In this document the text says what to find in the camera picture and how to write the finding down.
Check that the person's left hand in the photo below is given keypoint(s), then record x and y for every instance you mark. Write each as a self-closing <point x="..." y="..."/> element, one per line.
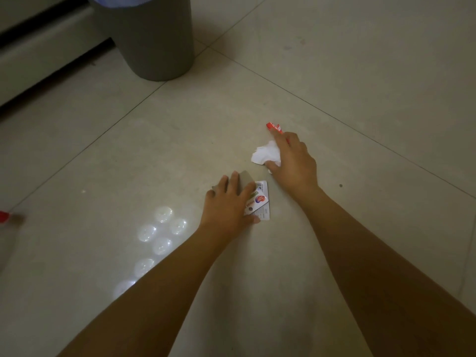
<point x="223" y="213"/>

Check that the person's right forearm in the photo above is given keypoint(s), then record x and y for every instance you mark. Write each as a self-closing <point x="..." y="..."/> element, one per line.
<point x="379" y="278"/>

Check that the person's right hand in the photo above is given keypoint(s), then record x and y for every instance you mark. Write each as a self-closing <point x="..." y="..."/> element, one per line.
<point x="297" y="167"/>

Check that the printed cardboard carton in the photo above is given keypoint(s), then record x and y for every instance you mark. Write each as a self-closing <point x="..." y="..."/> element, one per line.
<point x="262" y="202"/>

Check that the person's right thumb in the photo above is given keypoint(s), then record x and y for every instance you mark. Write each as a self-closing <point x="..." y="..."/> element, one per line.
<point x="272" y="166"/>

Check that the grey plastic trash bin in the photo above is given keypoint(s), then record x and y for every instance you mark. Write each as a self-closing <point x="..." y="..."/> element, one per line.
<point x="152" y="40"/>

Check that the white tissue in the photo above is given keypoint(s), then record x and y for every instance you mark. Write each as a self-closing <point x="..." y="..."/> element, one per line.
<point x="266" y="154"/>

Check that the small red object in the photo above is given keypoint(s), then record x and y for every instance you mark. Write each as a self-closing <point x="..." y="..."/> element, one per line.
<point x="3" y="217"/>

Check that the red printed wrapper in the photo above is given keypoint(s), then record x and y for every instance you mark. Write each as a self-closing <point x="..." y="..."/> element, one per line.
<point x="274" y="126"/>

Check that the person's left middle finger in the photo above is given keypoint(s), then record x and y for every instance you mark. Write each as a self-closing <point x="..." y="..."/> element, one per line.
<point x="234" y="182"/>

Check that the person's left thumb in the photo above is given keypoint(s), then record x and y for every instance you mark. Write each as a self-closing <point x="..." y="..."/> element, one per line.
<point x="253" y="219"/>

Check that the person's left little finger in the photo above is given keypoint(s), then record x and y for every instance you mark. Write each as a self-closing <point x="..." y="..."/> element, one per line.
<point x="210" y="195"/>

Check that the person's left forearm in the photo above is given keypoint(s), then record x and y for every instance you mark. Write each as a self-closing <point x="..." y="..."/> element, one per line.
<point x="148" y="289"/>

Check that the white cabinet base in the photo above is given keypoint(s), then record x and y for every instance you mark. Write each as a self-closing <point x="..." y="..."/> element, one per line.
<point x="41" y="51"/>

